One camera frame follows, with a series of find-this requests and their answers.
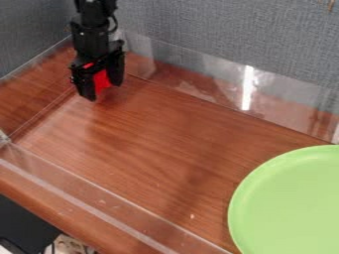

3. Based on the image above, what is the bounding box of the clear acrylic barrier wall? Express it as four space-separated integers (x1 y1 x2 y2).
0 33 339 254

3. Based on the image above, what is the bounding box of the black box under table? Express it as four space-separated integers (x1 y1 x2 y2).
0 194 61 254

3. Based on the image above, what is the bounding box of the white power strip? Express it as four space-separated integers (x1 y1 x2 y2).
42 234 97 254

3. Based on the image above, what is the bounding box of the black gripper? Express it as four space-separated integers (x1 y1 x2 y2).
70 20 124 101

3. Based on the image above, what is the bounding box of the green plate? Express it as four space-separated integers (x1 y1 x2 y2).
228 145 339 254

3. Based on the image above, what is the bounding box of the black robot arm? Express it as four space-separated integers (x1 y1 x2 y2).
69 0 124 101

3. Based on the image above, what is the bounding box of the red plastic block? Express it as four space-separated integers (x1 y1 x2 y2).
81 63 110 95

